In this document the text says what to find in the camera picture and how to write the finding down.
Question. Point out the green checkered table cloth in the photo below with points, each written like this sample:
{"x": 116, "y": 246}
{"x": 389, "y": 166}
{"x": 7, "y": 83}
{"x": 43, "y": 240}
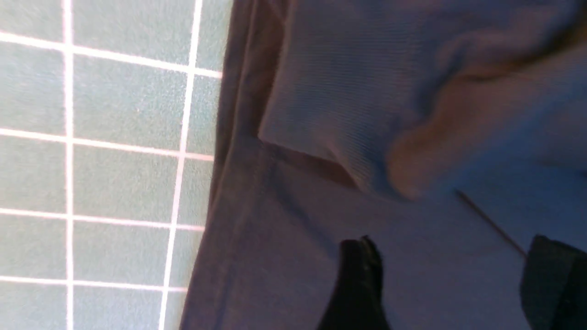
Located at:
{"x": 108, "y": 117}

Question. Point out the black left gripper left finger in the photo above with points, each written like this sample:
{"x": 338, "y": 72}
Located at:
{"x": 356, "y": 300}

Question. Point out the dark gray long-sleeve shirt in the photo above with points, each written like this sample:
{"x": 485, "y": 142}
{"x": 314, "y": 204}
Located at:
{"x": 450, "y": 132}

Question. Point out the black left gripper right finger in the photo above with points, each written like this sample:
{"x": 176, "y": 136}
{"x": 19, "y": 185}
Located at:
{"x": 553, "y": 288}

